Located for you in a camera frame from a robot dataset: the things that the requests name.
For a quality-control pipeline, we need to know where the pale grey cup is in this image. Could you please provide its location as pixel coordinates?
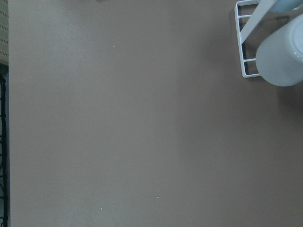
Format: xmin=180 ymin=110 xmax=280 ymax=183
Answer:
xmin=256 ymin=15 xmax=303 ymax=87

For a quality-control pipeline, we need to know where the light blue cup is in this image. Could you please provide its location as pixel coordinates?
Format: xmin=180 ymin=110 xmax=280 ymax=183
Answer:
xmin=269 ymin=0 xmax=303 ymax=13

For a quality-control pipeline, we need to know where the white wire cup rack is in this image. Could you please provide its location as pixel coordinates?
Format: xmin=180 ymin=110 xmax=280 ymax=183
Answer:
xmin=234 ymin=0 xmax=277 ymax=78

